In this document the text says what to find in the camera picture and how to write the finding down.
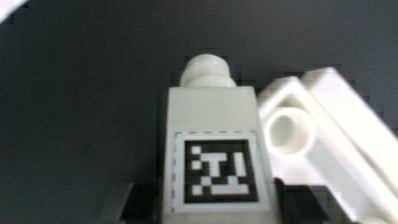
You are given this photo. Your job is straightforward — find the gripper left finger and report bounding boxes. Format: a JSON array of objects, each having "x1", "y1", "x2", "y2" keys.
[{"x1": 99, "y1": 183, "x2": 134, "y2": 224}]

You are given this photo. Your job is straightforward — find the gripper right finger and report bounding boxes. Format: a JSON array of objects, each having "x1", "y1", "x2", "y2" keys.
[{"x1": 274, "y1": 178, "x2": 330, "y2": 224}]

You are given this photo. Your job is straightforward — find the white leg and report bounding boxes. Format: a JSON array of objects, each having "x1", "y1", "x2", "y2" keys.
[{"x1": 163, "y1": 54, "x2": 280, "y2": 224}]

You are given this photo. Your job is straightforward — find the white square table top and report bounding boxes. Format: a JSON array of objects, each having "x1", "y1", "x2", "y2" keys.
[{"x1": 258, "y1": 67, "x2": 398, "y2": 224}]

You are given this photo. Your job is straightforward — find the white marker tag sheet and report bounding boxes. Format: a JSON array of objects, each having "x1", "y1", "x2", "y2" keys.
[{"x1": 0, "y1": 0, "x2": 29, "y2": 23}]

